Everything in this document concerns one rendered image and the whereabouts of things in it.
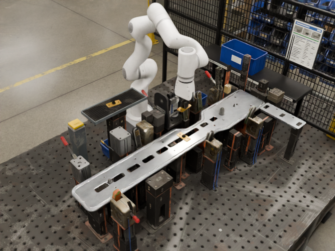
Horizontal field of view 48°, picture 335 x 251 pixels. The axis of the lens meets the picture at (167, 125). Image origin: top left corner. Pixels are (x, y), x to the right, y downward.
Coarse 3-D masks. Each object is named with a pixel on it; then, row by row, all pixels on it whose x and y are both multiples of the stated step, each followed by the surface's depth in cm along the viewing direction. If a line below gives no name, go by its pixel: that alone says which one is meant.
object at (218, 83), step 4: (216, 68) 237; (220, 68) 239; (216, 72) 239; (220, 72) 240; (216, 76) 240; (220, 76) 241; (216, 80) 242; (220, 80) 243; (216, 84) 243; (220, 84) 244; (220, 88) 246
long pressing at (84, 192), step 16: (240, 96) 252; (208, 112) 236; (224, 112) 237; (240, 112) 237; (176, 128) 222; (192, 128) 223; (208, 128) 223; (224, 128) 224; (160, 144) 211; (176, 144) 211; (192, 144) 212; (128, 160) 200; (160, 160) 201; (96, 176) 190; (112, 176) 190; (128, 176) 191; (144, 176) 192; (80, 192) 182; (96, 192) 182; (112, 192) 182; (96, 208) 175
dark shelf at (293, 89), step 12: (204, 48) 299; (216, 48) 299; (216, 60) 284; (264, 72) 272; (276, 72) 272; (276, 84) 259; (288, 84) 260; (300, 84) 260; (288, 96) 248; (300, 96) 248
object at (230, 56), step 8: (232, 40) 283; (224, 48) 275; (232, 48) 289; (240, 48) 284; (248, 48) 279; (256, 48) 273; (224, 56) 278; (232, 56) 272; (240, 56) 267; (256, 56) 276; (264, 56) 267; (232, 64) 276; (240, 64) 270; (256, 64) 264; (264, 64) 273; (248, 72) 268; (256, 72) 270
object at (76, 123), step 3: (75, 120) 200; (78, 120) 200; (69, 123) 198; (72, 123) 198; (75, 123) 198; (78, 123) 198; (81, 123) 198; (72, 126) 196; (75, 126) 196; (78, 126) 197
